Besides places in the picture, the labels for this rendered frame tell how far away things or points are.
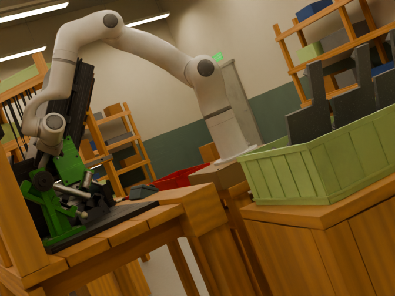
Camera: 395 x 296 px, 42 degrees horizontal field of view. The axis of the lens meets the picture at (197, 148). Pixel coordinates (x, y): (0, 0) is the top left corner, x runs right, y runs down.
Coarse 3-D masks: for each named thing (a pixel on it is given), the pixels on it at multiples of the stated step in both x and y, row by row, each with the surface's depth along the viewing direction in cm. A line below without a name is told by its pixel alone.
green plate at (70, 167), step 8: (64, 144) 223; (72, 144) 224; (64, 152) 221; (72, 152) 223; (56, 160) 219; (64, 160) 220; (72, 160) 221; (80, 160) 222; (56, 168) 218; (64, 168) 219; (72, 168) 220; (80, 168) 221; (64, 176) 217; (72, 176) 218; (80, 176) 220; (64, 184) 216
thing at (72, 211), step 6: (24, 180) 183; (24, 186) 183; (30, 186) 184; (24, 192) 182; (30, 192) 185; (36, 192) 185; (30, 198) 183; (36, 198) 184; (54, 198) 187; (42, 204) 186; (54, 204) 187; (66, 204) 191; (60, 210) 187; (66, 210) 188; (72, 210) 190; (66, 216) 193; (72, 216) 189
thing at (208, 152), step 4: (208, 144) 891; (212, 144) 892; (200, 148) 915; (204, 148) 906; (208, 148) 895; (212, 148) 891; (200, 152) 920; (204, 152) 910; (208, 152) 900; (212, 152) 890; (216, 152) 894; (204, 156) 915; (208, 156) 904; (212, 156) 894; (216, 156) 893; (204, 160) 920; (208, 160) 909; (212, 160) 898; (216, 160) 874
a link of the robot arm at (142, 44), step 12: (120, 36) 199; (132, 36) 199; (144, 36) 196; (156, 36) 199; (120, 48) 203; (132, 48) 198; (144, 48) 195; (156, 48) 196; (168, 48) 197; (156, 60) 198; (168, 60) 198; (180, 60) 204; (168, 72) 205; (180, 72) 205
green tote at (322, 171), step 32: (352, 128) 134; (384, 128) 139; (256, 160) 155; (288, 160) 140; (320, 160) 130; (352, 160) 134; (384, 160) 137; (256, 192) 163; (288, 192) 146; (320, 192) 132; (352, 192) 133
